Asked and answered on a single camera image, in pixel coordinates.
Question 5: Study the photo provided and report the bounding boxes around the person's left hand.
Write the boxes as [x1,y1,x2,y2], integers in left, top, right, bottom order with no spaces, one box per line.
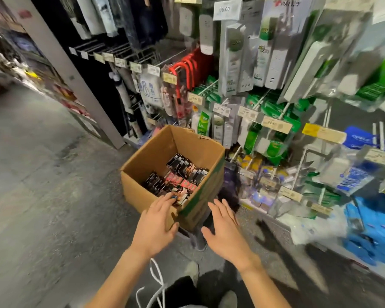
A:
[130,192,180,258]

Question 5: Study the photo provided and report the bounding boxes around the person's right hand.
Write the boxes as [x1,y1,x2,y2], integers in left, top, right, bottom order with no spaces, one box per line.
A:
[201,198,262,274]

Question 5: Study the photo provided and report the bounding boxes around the brown cardboard box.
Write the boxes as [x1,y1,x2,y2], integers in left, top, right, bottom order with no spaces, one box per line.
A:
[120,124,227,233]

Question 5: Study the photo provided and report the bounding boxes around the person's right forearm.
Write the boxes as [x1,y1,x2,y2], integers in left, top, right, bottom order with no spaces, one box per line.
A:
[237,258,292,308]

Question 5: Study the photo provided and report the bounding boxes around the person's left forearm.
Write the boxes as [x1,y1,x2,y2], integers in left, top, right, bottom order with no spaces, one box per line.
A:
[84,246,152,308]

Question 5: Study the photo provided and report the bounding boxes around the grey stool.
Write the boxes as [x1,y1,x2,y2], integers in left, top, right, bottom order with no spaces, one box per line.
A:
[177,205,214,252]

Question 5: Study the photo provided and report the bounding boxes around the grey shoe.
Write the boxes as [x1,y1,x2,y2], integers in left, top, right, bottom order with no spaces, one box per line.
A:
[184,261,200,287]
[218,290,238,308]

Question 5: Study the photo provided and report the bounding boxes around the pile of black product packets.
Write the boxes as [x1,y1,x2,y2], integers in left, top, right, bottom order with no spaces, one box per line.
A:
[142,153,210,206]

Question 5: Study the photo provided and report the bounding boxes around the black trousers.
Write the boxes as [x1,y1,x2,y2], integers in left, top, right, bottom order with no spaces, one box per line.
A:
[154,269,244,308]

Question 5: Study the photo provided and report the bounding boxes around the clear plastic bag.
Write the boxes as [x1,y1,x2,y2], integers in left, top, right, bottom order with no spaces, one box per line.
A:
[274,199,352,247]

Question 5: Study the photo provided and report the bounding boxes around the row of paper price tags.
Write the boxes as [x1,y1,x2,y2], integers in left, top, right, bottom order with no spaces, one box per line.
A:
[68,0,385,217]

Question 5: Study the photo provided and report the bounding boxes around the group of green packets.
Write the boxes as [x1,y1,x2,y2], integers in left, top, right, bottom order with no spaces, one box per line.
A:
[192,76,316,165]

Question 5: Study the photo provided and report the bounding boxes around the blue label plug packet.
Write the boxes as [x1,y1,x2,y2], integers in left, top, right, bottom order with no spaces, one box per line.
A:
[319,153,377,197]

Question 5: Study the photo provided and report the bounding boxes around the white raincoat packet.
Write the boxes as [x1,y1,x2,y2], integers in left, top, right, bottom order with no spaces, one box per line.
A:
[137,73,163,109]

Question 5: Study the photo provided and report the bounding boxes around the pile of blue packets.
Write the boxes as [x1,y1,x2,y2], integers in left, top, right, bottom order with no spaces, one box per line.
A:
[342,194,385,274]

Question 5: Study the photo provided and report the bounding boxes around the white folded umbrella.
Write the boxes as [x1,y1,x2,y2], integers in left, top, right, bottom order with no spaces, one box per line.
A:
[108,72,145,139]

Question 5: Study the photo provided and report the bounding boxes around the blue flat packet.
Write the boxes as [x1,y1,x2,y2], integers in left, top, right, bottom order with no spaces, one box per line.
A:
[343,126,377,150]

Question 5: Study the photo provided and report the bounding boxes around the row of white power strip packs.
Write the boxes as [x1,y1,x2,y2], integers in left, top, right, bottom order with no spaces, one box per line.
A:
[218,0,385,117]

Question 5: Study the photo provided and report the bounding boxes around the grey shelf end panel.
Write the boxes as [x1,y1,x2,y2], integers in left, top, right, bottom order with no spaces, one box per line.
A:
[0,0,126,150]

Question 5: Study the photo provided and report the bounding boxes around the shelves of goods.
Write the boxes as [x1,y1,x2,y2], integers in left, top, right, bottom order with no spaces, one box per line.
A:
[0,0,95,125]

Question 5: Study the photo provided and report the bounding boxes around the white drawstring cord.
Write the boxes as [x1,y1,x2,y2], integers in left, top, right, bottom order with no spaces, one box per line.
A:
[136,258,168,308]

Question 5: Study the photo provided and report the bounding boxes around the bundle of red cables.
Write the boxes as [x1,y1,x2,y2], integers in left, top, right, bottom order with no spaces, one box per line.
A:
[169,48,214,120]

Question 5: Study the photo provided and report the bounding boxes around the white wall adapter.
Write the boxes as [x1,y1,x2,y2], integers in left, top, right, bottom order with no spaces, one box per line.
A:
[198,13,215,56]
[178,6,197,38]

